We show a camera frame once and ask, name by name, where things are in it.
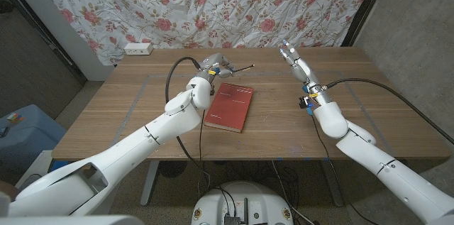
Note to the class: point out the rubik's cube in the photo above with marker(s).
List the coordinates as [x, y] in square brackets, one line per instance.
[15, 118]

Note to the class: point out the black backdrop frame pole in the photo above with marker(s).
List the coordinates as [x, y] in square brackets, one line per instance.
[365, 5]

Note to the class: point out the grey table leg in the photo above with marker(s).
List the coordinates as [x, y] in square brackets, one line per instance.
[333, 182]
[149, 182]

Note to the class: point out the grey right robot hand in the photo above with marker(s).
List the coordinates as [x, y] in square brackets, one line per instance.
[303, 70]

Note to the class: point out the black round floor fan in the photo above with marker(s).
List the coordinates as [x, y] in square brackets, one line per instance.
[170, 169]

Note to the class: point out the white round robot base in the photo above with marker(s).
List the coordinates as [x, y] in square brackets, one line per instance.
[244, 200]

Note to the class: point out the person's leg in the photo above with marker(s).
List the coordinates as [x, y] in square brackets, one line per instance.
[7, 189]

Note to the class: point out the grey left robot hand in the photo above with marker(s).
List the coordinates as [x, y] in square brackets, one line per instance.
[213, 65]

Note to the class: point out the blue storage box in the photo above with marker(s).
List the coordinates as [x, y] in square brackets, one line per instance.
[32, 136]

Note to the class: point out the black mechanical pencil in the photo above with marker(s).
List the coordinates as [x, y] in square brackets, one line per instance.
[244, 68]

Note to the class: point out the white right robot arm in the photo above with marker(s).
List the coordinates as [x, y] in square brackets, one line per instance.
[383, 168]

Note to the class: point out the blue foot pedal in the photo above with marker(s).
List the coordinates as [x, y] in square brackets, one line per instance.
[58, 165]

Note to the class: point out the white robot torso edge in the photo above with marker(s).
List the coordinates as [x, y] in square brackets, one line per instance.
[71, 220]

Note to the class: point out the floral backdrop cloth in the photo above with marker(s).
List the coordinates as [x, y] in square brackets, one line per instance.
[213, 5]

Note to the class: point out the white power strip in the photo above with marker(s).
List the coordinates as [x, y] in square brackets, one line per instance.
[138, 48]

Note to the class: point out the red notebook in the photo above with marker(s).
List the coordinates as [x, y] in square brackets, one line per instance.
[232, 111]

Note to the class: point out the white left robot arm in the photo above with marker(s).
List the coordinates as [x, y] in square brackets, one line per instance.
[142, 143]

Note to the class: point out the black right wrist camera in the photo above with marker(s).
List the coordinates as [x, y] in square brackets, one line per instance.
[304, 103]

